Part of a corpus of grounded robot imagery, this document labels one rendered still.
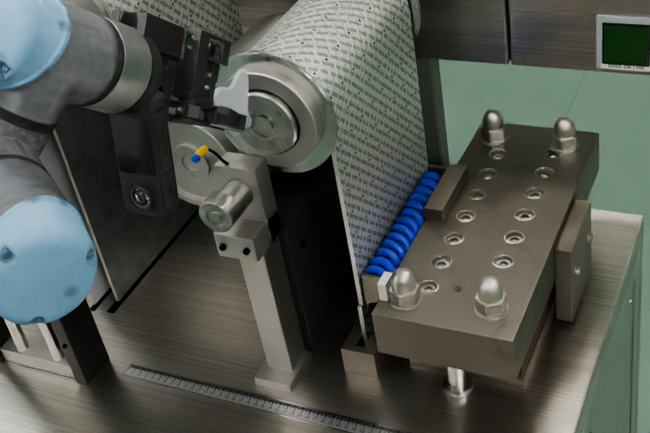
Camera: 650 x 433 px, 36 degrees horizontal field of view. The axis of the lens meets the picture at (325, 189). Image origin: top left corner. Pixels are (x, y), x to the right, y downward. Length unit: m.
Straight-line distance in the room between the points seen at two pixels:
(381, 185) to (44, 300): 0.60
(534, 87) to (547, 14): 2.24
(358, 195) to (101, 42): 0.44
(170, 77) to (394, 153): 0.39
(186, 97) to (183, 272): 0.58
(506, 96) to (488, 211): 2.23
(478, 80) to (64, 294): 2.97
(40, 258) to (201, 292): 0.77
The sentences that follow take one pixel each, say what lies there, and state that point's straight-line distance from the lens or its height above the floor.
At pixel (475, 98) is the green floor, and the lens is 3.45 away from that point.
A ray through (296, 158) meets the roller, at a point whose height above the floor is 1.21.
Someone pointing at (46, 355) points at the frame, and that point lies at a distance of 1.36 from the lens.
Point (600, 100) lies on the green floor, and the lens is 3.40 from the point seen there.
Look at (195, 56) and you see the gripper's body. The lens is 0.89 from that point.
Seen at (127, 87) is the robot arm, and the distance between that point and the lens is 0.81.
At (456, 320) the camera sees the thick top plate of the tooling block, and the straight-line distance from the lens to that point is 1.09.
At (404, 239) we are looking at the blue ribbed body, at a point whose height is 1.04.
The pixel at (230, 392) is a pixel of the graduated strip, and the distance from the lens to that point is 1.25.
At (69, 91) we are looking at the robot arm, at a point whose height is 1.44.
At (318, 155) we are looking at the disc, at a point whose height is 1.21.
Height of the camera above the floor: 1.78
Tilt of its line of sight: 35 degrees down
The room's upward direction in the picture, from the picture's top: 11 degrees counter-clockwise
